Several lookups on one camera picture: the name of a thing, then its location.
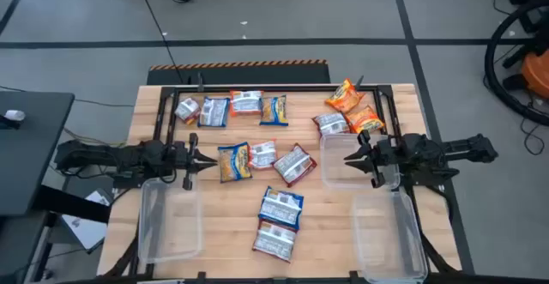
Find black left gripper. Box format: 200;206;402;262
171;132;218;190

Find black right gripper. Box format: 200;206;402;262
343;129;407;190

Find labelled clear plastic bin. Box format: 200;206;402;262
319;132;401;190

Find blue Maruchan ramen pack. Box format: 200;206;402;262
217;142;253;184
257;185;305;232
259;94;290;127
197;96;231;129

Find orange Maruchan ramen pack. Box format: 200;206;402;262
229;89;264;118
324;77;366;114
247;139;279;170
344;105;386;135

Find black hazard-striped floor mat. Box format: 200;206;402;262
147;58;332;86

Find white paper sheets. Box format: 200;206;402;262
61;189;112;251

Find black side table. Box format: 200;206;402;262
0;90;76;217

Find white bottle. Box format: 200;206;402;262
3;109;27;122

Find orange shop vacuum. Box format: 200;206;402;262
521;48;549;100

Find black metal table frame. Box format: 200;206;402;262
100;74;464;284

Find black floor cable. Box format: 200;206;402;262
135;0;186;86

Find black vacuum hose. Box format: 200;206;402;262
484;0;549;127

